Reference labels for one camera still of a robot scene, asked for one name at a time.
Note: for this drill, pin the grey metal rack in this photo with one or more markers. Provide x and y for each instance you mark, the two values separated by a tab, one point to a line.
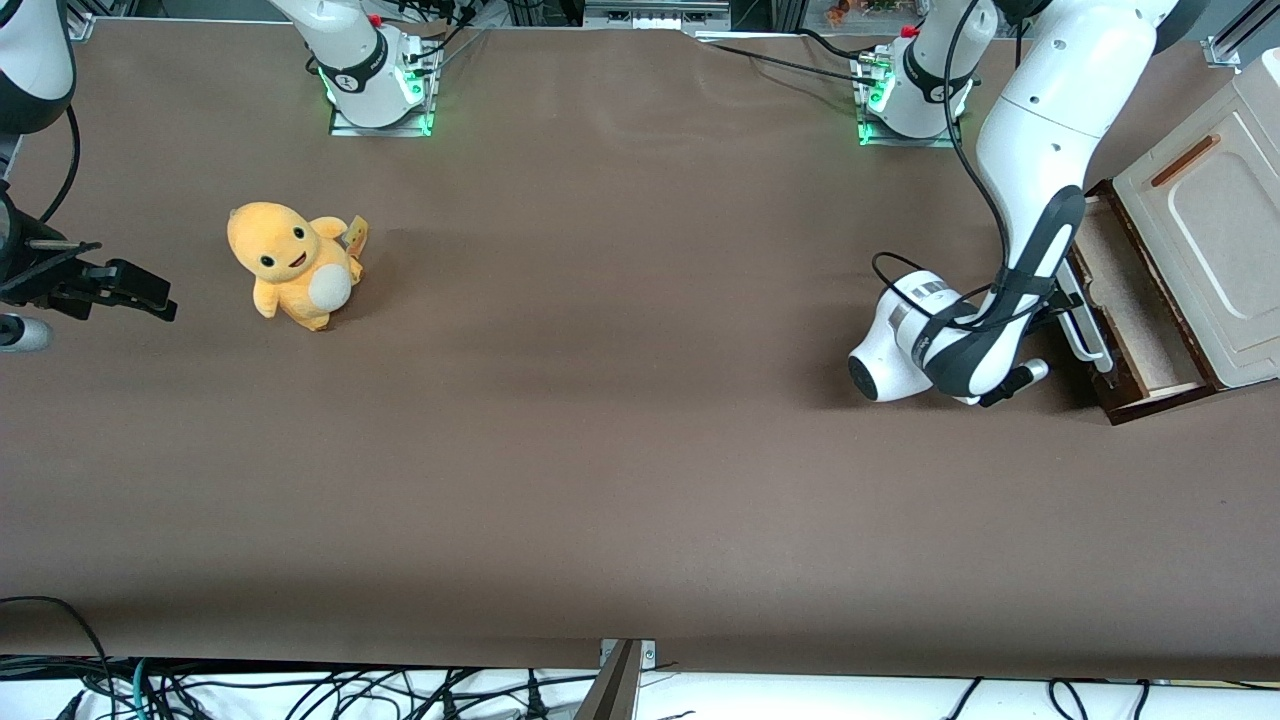
650	15

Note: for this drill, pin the dark metal beam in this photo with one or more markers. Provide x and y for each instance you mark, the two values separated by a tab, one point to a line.
618	690

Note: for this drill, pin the yellow plush toy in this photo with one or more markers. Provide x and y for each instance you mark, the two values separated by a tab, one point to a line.
280	250

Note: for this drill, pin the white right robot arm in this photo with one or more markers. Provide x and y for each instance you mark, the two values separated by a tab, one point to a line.
360	60

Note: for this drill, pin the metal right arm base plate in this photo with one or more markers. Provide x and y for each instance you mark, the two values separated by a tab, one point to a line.
424	118

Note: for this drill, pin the brown table cover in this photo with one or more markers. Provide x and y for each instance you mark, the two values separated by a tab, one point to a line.
640	400

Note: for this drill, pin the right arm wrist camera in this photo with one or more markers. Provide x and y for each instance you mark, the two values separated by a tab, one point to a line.
22	333

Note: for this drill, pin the aluminium frame profile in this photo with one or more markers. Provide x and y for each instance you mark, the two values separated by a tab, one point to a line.
1222	55

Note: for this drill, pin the short aluminium frame piece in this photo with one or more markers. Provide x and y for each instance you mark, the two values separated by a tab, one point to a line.
80	25

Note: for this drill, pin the cream drawer cabinet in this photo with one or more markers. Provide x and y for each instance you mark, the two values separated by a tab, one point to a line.
1262	75

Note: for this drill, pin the silver metal bracket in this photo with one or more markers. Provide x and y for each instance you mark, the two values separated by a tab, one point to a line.
648	655

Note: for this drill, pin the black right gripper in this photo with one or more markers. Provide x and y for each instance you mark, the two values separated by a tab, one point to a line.
33	280

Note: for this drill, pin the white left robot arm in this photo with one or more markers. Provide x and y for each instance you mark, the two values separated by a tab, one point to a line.
1050	110

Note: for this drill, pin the dark wood drawer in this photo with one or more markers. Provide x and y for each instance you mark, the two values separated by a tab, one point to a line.
1130	290

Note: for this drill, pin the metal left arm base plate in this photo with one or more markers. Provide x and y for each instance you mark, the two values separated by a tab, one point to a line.
950	138

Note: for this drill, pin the cream drawer front panel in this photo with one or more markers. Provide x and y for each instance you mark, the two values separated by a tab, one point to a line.
1220	230

